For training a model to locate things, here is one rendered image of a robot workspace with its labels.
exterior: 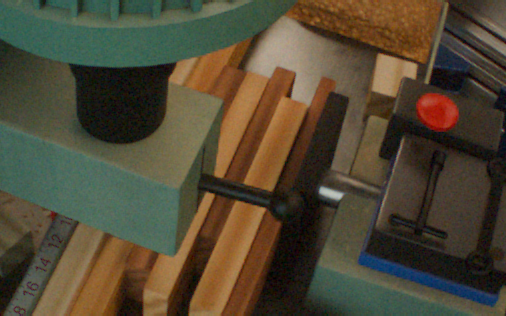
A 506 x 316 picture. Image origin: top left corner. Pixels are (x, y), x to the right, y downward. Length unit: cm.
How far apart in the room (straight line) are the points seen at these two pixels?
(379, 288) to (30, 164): 24
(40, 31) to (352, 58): 48
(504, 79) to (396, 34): 36
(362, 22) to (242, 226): 28
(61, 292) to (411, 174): 24
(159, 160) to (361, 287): 18
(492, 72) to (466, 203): 56
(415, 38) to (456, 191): 25
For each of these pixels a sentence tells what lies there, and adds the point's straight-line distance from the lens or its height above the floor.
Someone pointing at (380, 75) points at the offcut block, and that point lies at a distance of 76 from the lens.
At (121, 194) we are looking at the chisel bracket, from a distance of 53.
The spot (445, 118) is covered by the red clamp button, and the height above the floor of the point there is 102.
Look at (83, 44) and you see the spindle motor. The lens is 37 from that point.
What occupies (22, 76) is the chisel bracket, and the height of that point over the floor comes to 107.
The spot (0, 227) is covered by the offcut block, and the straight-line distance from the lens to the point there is 78.
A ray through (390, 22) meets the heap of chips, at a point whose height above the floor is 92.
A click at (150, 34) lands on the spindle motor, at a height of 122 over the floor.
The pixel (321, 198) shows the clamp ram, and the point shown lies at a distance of 66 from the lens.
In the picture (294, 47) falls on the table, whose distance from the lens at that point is 82.
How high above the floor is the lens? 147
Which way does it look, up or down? 51 degrees down
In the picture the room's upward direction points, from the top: 10 degrees clockwise
